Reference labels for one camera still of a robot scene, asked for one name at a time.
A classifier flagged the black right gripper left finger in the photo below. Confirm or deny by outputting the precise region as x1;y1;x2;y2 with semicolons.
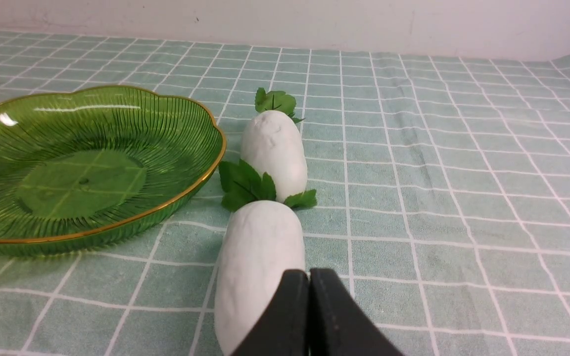
233;269;309;356

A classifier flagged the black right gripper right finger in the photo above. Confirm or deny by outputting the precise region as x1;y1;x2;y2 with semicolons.
308;268;402;356

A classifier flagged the white radish with leaves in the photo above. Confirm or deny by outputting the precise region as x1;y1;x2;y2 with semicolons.
240;87;308;203
214;160;317;356

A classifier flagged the green checkered tablecloth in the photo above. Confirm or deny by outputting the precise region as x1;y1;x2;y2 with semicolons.
0;31;570;356

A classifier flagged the green glass plate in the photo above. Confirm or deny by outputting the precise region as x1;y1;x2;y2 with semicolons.
0;85;227;257

